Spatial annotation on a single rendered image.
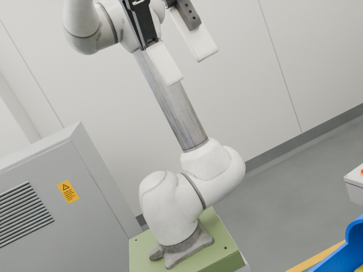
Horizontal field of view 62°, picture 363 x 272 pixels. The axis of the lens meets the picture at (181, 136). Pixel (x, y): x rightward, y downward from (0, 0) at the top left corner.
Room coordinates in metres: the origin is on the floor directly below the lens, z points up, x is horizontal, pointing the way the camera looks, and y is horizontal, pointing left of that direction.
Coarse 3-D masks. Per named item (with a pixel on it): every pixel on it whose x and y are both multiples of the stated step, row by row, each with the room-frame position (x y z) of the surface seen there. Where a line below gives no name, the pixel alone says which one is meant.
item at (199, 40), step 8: (176, 16) 0.37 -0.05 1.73; (176, 24) 0.37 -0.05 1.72; (184, 24) 0.37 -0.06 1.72; (200, 24) 0.37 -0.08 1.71; (184, 32) 0.37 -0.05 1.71; (192, 32) 0.37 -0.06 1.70; (200, 32) 0.37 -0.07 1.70; (208, 32) 0.37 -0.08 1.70; (192, 40) 0.36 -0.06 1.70; (200, 40) 0.37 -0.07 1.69; (208, 40) 0.37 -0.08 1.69; (192, 48) 0.36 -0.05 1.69; (200, 48) 0.36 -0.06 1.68; (208, 48) 0.37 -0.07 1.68; (216, 48) 0.37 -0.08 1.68; (200, 56) 0.36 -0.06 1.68; (208, 56) 0.36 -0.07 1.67
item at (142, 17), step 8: (128, 0) 0.47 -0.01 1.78; (144, 0) 0.48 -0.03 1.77; (128, 8) 0.48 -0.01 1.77; (136, 8) 0.48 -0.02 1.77; (144, 8) 0.48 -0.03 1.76; (136, 16) 0.48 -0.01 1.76; (144, 16) 0.49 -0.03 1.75; (136, 24) 0.50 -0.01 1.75; (144, 24) 0.49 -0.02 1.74; (152, 24) 0.50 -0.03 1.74; (144, 32) 0.50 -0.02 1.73; (152, 32) 0.50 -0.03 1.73; (144, 40) 0.50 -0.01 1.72; (160, 40) 0.52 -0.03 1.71; (144, 48) 0.51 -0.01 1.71
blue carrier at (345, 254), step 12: (360, 216) 0.54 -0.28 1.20; (348, 228) 0.56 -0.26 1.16; (360, 228) 0.58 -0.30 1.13; (348, 240) 0.57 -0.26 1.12; (360, 240) 0.59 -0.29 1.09; (336, 252) 0.57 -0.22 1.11; (348, 252) 0.57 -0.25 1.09; (360, 252) 0.58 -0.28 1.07; (324, 264) 0.56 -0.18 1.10; (336, 264) 0.56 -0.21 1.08; (348, 264) 0.57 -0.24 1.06; (360, 264) 0.57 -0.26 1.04
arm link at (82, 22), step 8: (64, 0) 0.82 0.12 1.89; (72, 0) 0.79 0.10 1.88; (80, 0) 0.78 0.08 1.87; (88, 0) 0.79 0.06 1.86; (64, 8) 0.85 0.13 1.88; (72, 8) 0.81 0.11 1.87; (80, 8) 0.80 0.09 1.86; (88, 8) 0.82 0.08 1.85; (64, 16) 0.87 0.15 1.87; (72, 16) 0.84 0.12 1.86; (80, 16) 0.83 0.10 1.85; (88, 16) 0.84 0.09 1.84; (96, 16) 0.89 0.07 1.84; (64, 24) 0.90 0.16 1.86; (72, 24) 0.87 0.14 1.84; (80, 24) 0.86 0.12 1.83; (88, 24) 0.87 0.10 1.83; (96, 24) 0.90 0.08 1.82; (72, 32) 0.90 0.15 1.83; (80, 32) 0.89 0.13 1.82; (88, 32) 0.90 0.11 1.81
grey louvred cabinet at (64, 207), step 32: (64, 128) 2.26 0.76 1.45; (0, 160) 2.15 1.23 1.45; (32, 160) 1.76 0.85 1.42; (64, 160) 1.77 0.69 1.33; (96, 160) 2.09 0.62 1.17; (0, 192) 1.74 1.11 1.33; (32, 192) 1.75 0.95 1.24; (64, 192) 1.76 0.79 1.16; (96, 192) 1.78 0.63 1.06; (0, 224) 1.73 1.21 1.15; (32, 224) 1.74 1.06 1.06; (64, 224) 1.76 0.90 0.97; (96, 224) 1.77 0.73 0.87; (128, 224) 1.96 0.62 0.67; (0, 256) 1.73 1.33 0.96; (32, 256) 1.74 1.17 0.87; (64, 256) 1.75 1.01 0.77; (96, 256) 1.76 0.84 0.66; (128, 256) 1.77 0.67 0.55
